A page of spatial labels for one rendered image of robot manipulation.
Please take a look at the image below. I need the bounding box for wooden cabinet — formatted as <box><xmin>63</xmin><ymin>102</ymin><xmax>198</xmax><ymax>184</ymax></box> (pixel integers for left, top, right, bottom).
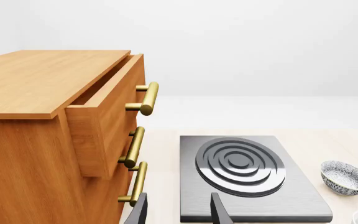
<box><xmin>0</xmin><ymin>49</ymin><xmax>145</xmax><ymax>224</ymax></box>

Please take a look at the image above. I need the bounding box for closed wooden drawer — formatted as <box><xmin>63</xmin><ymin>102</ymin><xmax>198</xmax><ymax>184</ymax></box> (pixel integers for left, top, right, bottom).
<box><xmin>85</xmin><ymin>162</ymin><xmax>142</xmax><ymax>224</ymax></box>
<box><xmin>109</xmin><ymin>121</ymin><xmax>139</xmax><ymax>185</ymax></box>

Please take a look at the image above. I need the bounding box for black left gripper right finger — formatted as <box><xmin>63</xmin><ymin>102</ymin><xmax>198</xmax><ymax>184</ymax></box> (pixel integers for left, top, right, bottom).
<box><xmin>210</xmin><ymin>192</ymin><xmax>237</xmax><ymax>224</ymax></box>

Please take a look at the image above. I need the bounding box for flat black stove plate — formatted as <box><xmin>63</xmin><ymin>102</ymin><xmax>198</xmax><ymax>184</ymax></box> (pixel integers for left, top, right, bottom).
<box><xmin>179</xmin><ymin>135</ymin><xmax>334</xmax><ymax>223</ymax></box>

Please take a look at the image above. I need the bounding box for brass drawer handle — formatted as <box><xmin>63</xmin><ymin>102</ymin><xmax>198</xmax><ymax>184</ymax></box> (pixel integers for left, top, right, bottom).
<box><xmin>125</xmin><ymin>82</ymin><xmax>160</xmax><ymax>116</ymax></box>
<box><xmin>117</xmin><ymin>161</ymin><xmax>149</xmax><ymax>208</ymax></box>
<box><xmin>117</xmin><ymin>126</ymin><xmax>145</xmax><ymax>169</ymax></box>

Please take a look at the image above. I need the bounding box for open wooden drawer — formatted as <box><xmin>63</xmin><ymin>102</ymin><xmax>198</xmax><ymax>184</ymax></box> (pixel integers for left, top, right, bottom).
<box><xmin>65</xmin><ymin>54</ymin><xmax>145</xmax><ymax>180</ymax></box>

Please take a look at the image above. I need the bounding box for patterned black and white bowl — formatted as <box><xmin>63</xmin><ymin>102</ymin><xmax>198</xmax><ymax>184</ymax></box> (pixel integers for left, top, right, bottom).
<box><xmin>320</xmin><ymin>160</ymin><xmax>358</xmax><ymax>196</ymax></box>

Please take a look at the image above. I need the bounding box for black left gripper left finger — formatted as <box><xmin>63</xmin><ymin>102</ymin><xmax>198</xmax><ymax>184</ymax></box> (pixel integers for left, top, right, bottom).
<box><xmin>122</xmin><ymin>192</ymin><xmax>148</xmax><ymax>224</ymax></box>

